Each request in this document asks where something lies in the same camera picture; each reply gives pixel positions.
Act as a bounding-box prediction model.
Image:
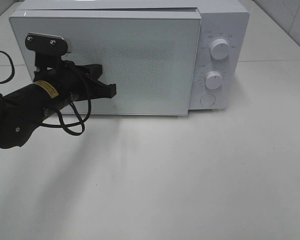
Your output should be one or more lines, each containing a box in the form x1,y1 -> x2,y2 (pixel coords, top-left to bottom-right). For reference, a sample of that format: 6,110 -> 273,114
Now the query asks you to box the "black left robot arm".
0,52 -> 117,149

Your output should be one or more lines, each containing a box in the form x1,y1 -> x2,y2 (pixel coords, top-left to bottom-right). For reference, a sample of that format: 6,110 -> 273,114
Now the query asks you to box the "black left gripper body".
32,68 -> 88,111

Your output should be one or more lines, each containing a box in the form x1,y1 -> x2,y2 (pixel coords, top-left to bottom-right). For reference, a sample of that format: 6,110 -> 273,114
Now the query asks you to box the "white microwave door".
9,9 -> 201,116

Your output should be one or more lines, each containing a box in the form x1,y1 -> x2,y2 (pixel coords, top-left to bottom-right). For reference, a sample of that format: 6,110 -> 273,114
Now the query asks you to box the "white microwave knob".
208,37 -> 231,60
204,71 -> 223,90

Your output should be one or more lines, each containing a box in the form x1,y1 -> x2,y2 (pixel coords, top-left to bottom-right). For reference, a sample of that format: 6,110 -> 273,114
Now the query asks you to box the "lower white microwave knob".
204,71 -> 223,90

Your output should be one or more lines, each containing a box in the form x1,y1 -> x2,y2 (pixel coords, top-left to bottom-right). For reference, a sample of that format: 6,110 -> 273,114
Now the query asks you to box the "upper white microwave knob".
208,37 -> 231,60

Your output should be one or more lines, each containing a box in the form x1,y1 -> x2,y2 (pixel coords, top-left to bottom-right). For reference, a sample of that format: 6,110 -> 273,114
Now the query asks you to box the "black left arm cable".
0,50 -> 92,137

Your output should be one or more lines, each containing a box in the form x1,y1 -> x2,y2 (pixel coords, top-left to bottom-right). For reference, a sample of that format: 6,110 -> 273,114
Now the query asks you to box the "round white door button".
200,94 -> 216,107

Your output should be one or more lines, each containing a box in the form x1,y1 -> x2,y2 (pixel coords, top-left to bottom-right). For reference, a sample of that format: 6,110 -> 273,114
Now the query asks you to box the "white microwave oven body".
15,0 -> 250,113

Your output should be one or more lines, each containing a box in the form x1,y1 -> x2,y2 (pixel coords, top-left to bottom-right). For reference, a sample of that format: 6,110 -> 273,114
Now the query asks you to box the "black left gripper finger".
34,49 -> 65,75
63,60 -> 117,99

